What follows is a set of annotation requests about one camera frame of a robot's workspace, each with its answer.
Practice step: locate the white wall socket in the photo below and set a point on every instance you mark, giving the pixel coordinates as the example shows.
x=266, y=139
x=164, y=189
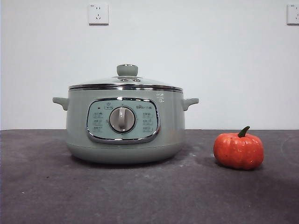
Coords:
x=98, y=14
x=294, y=14

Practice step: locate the glass lid with green knob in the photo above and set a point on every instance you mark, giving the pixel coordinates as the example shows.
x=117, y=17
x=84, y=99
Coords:
x=127, y=70

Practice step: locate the pale green electric pot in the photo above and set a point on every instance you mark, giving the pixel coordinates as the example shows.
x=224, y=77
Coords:
x=172, y=130

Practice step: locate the orange toy pumpkin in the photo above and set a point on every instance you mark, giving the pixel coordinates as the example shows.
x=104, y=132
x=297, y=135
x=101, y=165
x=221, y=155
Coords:
x=238, y=151

